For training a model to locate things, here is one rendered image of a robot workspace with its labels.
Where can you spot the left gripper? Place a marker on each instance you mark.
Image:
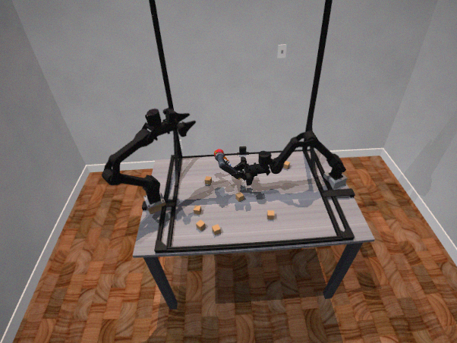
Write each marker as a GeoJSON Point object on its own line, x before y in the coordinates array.
{"type": "Point", "coordinates": [245, 174]}

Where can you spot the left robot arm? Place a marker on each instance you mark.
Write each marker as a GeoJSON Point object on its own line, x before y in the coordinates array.
{"type": "Point", "coordinates": [276, 164]}

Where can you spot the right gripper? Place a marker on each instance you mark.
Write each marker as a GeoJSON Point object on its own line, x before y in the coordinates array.
{"type": "Point", "coordinates": [181, 128]}

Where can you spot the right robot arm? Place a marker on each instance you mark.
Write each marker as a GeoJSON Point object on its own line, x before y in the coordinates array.
{"type": "Point", "coordinates": [144, 137]}

